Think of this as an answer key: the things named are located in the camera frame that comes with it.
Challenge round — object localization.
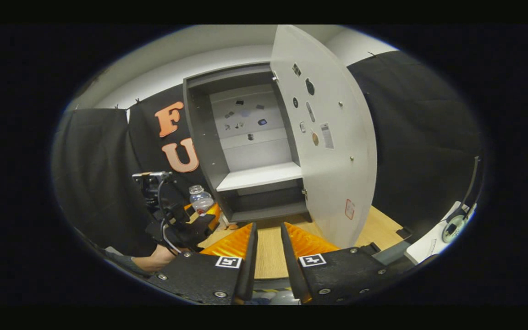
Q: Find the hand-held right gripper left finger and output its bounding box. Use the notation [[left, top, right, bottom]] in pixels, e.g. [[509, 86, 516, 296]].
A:
[[147, 222, 259, 305]]

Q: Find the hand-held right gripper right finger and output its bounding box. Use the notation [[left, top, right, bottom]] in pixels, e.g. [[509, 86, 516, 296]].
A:
[[281, 222, 404, 305]]

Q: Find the clear plastic bottle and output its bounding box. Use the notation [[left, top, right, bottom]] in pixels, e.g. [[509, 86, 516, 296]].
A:
[[189, 185, 215, 216]]

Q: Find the grey cabinet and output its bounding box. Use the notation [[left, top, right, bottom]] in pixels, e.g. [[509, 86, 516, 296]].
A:
[[182, 62, 313, 224]]

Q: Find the beige cabinet door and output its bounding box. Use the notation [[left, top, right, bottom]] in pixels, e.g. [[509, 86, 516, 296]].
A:
[[269, 25, 378, 249]]

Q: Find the white cabinet shelf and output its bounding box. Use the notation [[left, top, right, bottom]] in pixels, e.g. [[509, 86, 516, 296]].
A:
[[216, 162, 303, 192]]

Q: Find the round grey device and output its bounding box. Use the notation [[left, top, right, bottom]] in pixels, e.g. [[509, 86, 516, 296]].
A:
[[442, 214, 469, 243]]

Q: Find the black cable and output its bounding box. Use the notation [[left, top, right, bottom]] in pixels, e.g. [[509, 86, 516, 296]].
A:
[[461, 156, 481, 220]]

